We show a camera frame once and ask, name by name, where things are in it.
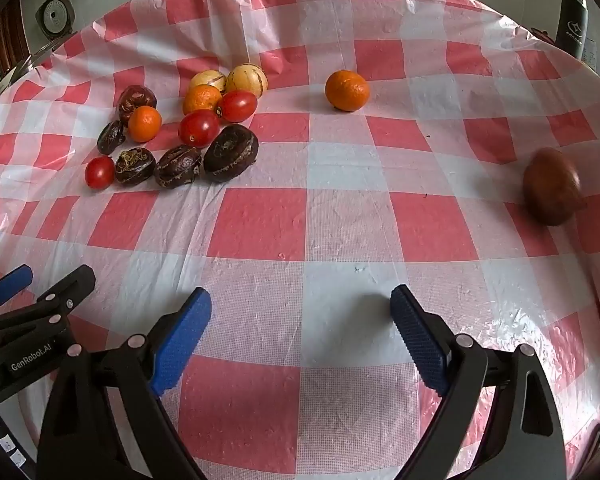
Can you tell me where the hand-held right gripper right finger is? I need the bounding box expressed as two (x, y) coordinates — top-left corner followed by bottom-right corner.
(390, 284), (567, 480)

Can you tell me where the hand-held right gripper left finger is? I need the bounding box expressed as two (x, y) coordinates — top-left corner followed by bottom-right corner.
(36, 286), (213, 480)

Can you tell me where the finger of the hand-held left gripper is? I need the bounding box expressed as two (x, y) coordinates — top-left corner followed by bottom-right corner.
(0, 265), (97, 357)
(0, 264), (34, 318)

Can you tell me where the red tomato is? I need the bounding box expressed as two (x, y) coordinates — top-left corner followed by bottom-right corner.
(216, 90), (258, 123)
(178, 109), (221, 148)
(84, 156), (116, 190)

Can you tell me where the small orange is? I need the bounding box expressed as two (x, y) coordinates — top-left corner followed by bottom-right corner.
(127, 106), (163, 143)
(182, 84), (223, 116)

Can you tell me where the brown oval fruit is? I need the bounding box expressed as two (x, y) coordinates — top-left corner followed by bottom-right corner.
(523, 146), (588, 227)

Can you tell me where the small yellow pepino melon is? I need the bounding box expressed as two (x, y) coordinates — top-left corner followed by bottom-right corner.
(189, 70), (227, 93)

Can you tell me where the large orange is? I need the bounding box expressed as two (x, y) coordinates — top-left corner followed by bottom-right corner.
(325, 69), (371, 113)

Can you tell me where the large striped pepino melon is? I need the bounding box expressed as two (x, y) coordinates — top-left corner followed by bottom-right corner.
(225, 63), (269, 98)

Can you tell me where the red white checked tablecloth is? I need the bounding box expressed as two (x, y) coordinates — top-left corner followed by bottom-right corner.
(0, 0), (600, 480)

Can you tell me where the steel pot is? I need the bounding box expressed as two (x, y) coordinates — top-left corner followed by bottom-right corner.
(0, 40), (56, 92)

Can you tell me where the wooden glass door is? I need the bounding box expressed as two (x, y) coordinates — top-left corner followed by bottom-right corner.
(0, 0), (31, 73)

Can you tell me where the black thermos bottle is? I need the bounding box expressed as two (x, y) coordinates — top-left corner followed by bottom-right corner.
(554, 0), (589, 61)

